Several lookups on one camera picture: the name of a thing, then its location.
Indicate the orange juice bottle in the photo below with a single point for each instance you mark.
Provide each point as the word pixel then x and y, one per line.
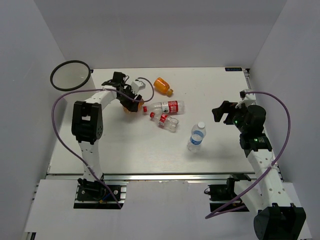
pixel 131 106
pixel 162 87

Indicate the blue-label bottle white cap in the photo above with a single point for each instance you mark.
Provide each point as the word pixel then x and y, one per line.
pixel 198 133

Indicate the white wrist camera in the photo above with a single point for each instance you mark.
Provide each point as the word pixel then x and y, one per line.
pixel 247 98
pixel 137 85

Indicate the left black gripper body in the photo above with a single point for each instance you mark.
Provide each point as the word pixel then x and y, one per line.
pixel 128 92

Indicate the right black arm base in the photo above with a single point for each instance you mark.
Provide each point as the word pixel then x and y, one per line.
pixel 219 194

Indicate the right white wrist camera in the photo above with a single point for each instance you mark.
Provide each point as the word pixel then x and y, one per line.
pixel 247 98

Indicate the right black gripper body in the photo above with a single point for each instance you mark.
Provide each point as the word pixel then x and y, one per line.
pixel 238 121

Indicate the blue table label sticker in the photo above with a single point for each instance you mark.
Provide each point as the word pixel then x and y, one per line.
pixel 233 69

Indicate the large clear red-label bottle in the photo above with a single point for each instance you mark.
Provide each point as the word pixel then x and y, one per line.
pixel 167 107

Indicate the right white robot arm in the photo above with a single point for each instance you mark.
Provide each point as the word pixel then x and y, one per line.
pixel 276 216

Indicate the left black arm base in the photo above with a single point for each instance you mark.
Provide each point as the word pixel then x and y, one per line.
pixel 95 196

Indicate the white bin with black rim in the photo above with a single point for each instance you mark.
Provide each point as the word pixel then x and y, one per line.
pixel 72 75

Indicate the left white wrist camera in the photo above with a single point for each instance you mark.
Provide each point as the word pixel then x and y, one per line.
pixel 137 85

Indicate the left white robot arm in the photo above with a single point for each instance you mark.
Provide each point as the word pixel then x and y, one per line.
pixel 87 119

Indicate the small clear red-label bottle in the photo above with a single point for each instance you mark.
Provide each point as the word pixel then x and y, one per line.
pixel 165 121

